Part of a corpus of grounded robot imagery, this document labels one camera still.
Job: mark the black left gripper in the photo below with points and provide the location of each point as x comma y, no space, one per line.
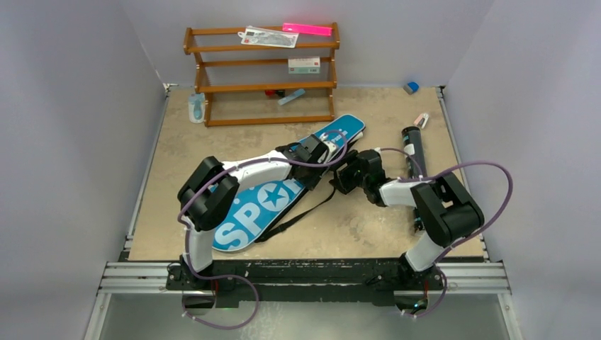
310,183

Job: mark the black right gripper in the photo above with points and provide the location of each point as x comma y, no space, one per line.
346,174

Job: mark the black shuttlecock tube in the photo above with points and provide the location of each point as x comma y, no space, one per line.
413,145

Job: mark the blue racket bag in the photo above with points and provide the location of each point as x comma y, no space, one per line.
257,208

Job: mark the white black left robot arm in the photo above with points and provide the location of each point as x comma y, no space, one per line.
210,191

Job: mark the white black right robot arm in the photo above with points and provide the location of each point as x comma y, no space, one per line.
447,210

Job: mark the red black stamp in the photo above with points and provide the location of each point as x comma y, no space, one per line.
280,93

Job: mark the pink white small clip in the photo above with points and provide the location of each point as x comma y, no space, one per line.
421,121

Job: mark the white green small box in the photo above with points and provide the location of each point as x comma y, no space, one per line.
304,65

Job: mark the blue white eraser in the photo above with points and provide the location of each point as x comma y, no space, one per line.
411,87

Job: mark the wooden shelf rack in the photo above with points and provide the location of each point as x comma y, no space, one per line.
224,65

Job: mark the pink ruler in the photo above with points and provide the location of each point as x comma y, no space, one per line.
320,30

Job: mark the blue white packaged item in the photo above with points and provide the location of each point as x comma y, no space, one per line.
197,107

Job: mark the white plastic package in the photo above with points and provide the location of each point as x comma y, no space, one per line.
266,37

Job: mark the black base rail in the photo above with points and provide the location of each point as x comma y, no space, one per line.
374,281

